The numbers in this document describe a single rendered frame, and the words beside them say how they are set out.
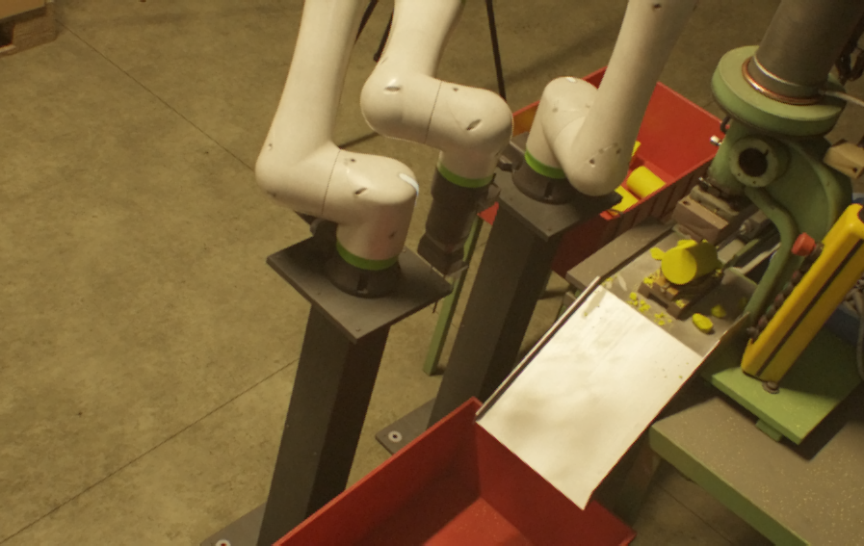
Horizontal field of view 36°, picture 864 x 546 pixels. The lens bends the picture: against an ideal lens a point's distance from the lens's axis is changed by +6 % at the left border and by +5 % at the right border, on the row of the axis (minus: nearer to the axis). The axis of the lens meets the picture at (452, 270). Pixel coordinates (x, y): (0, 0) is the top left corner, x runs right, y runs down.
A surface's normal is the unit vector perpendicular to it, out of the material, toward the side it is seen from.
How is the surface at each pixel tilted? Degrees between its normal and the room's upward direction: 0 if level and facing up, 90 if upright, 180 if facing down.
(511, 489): 90
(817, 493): 0
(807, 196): 90
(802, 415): 0
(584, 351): 30
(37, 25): 90
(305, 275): 0
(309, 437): 90
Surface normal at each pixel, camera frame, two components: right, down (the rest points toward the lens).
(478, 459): -0.64, 0.39
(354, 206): -0.17, 0.55
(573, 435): -0.12, -0.44
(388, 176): 0.25, -0.63
